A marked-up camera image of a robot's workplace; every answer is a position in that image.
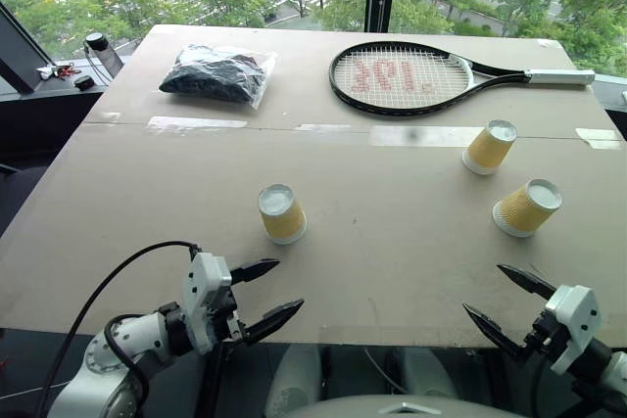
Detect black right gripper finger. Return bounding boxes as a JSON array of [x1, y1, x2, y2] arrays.
[[496, 262, 558, 300], [461, 302, 533, 361]]

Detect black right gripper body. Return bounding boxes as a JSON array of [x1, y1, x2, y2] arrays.
[[522, 306, 571, 366]]

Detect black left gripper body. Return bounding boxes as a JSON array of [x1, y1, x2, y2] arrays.
[[207, 286, 246, 344]]

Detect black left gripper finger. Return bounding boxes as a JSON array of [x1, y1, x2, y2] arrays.
[[242, 298, 306, 346], [229, 257, 282, 287]]

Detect yellow ribbed paper cup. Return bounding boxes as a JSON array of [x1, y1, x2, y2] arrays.
[[491, 177, 564, 239], [257, 183, 309, 246], [460, 118, 518, 177]]

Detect clear tape strip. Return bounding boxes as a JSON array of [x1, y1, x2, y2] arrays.
[[574, 127, 624, 151], [145, 116, 250, 134]]

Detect clear bag of dark cloth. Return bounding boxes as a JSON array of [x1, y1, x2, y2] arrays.
[[157, 42, 279, 112]]

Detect black white tennis racket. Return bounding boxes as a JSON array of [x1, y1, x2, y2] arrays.
[[328, 40, 597, 118]]

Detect clear bottle with black cap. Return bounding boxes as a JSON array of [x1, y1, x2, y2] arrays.
[[82, 32, 124, 80]]

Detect red and white small items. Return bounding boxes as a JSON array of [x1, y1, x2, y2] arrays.
[[35, 62, 80, 82]]

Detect dark slanted window beam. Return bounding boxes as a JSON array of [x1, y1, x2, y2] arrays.
[[0, 0, 51, 95]]

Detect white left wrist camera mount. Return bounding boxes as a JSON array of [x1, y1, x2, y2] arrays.
[[182, 252, 233, 356]]

